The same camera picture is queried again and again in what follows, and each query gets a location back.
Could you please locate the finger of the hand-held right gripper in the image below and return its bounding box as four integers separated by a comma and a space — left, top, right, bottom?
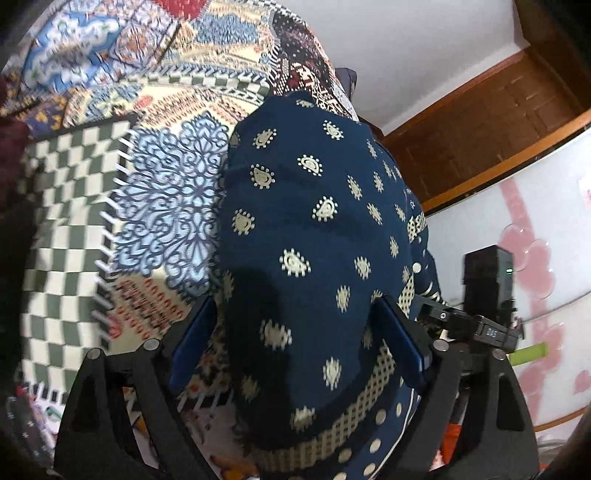
410, 295, 448, 330

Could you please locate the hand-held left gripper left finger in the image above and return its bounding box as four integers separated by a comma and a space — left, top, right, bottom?
54, 294, 219, 480

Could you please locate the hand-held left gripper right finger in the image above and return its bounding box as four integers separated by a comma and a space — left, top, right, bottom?
372, 294, 541, 480

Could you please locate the navy patterned hoodie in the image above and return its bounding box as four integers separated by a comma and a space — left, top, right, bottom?
209, 89, 452, 480

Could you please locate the wooden door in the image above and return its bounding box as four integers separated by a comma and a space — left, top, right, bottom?
369, 28, 591, 216

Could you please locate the colourful patchwork bedspread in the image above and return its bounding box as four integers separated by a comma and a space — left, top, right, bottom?
0, 0, 362, 480

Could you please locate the pink heart wall decoration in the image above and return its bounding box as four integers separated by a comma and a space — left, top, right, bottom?
499, 177, 591, 398

